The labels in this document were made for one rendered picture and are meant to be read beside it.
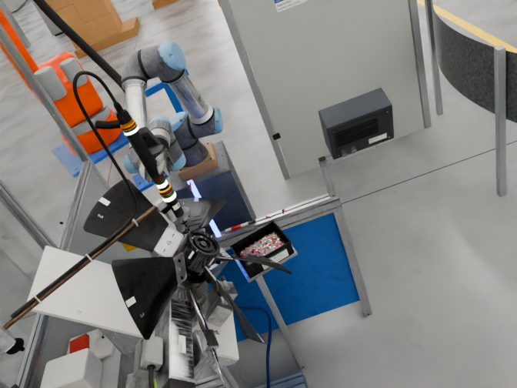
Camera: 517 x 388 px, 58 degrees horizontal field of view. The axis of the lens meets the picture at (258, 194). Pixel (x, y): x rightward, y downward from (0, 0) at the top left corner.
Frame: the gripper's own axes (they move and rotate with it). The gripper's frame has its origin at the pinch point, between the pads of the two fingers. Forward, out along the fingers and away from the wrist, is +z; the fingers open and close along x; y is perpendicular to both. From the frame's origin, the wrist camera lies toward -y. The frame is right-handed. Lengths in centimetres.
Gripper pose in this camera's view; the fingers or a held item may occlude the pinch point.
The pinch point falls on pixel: (151, 172)
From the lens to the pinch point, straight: 141.2
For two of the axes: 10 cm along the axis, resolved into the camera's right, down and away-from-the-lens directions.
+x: -9.4, 3.2, 1.0
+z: 1.2, 5.8, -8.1
